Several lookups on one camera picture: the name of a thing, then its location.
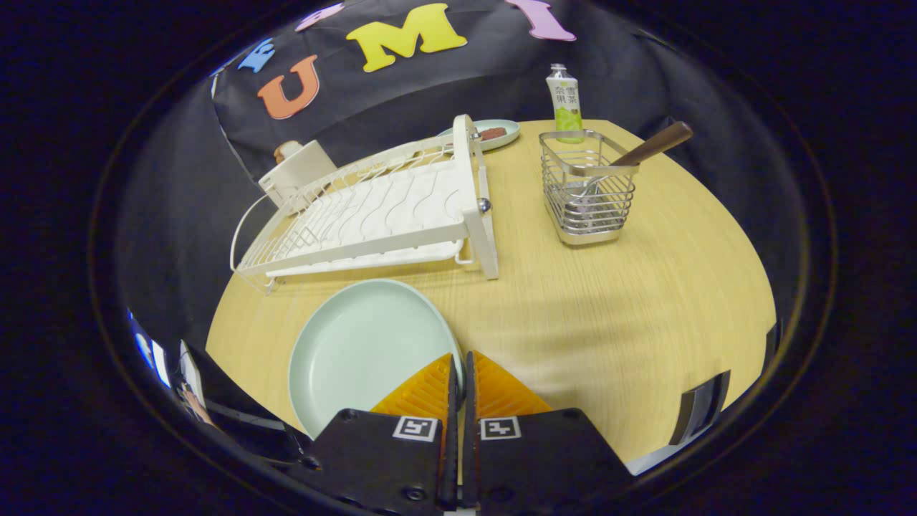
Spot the white flat panel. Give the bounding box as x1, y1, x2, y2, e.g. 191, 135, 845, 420
178, 340, 208, 424

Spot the pale green plate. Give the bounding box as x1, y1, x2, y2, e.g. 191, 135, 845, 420
288, 279, 465, 439

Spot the metal wire basket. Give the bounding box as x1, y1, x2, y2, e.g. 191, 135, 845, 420
539, 130, 640, 247

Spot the small pale green dish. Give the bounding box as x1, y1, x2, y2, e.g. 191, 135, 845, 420
437, 119, 522, 152

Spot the dark grey box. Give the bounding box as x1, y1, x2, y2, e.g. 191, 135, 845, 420
670, 370, 731, 445

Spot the white toaster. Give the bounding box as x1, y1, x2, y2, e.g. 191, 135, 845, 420
258, 140, 339, 209

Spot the white dish rack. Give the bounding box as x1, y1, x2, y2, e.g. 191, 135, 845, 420
230, 114, 499, 296

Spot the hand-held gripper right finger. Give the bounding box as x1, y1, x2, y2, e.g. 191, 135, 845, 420
462, 350, 635, 516

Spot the wooden handled spoon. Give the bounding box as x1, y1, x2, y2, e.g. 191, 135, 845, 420
566, 120, 694, 216

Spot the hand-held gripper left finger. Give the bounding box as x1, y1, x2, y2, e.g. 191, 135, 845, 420
287, 353, 459, 516

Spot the green drink bottle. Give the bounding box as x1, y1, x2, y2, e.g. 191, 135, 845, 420
546, 63, 583, 144

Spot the black backdrop cloth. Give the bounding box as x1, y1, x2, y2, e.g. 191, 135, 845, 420
118, 0, 789, 345

